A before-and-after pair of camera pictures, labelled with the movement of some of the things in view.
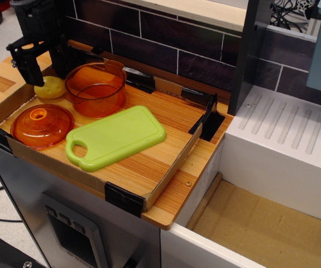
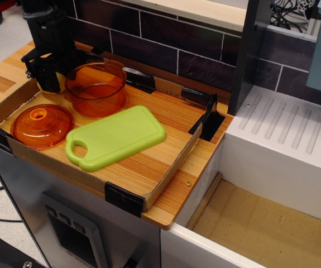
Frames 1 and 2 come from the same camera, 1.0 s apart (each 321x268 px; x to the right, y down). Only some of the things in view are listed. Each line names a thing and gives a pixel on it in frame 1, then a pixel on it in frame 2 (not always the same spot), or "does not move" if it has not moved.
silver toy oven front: (73, 225) does not move
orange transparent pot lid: (42, 127) does not move
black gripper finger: (61, 57) -> (66, 59)
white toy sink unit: (268, 197) does not move
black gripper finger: (24, 52) -> (41, 67)
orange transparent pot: (96, 89) does not move
